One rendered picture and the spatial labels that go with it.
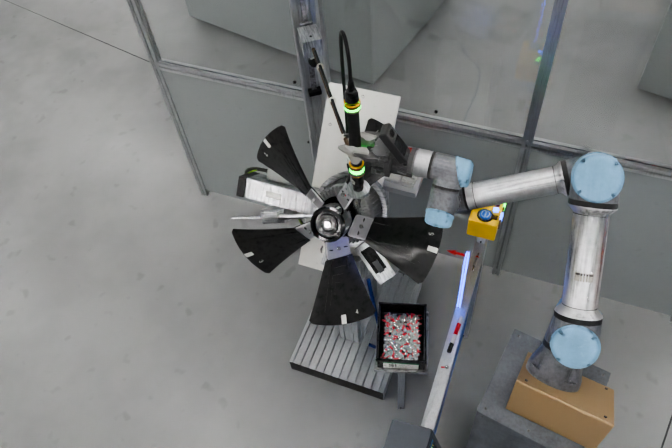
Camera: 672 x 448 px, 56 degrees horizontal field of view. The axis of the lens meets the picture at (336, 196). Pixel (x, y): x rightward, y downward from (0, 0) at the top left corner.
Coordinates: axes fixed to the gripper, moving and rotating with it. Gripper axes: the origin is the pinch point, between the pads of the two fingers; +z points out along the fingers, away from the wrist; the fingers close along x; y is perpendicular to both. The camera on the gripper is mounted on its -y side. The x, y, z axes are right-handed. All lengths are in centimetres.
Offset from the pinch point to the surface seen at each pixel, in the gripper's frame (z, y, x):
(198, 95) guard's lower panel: 106, 74, 71
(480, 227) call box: -38, 54, 21
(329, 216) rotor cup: 6.4, 34.0, -3.4
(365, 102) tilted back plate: 9.2, 25.4, 40.6
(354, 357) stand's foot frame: 6, 150, 1
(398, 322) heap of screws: -19, 74, -12
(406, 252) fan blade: -19.6, 40.4, -4.8
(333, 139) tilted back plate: 18, 37, 31
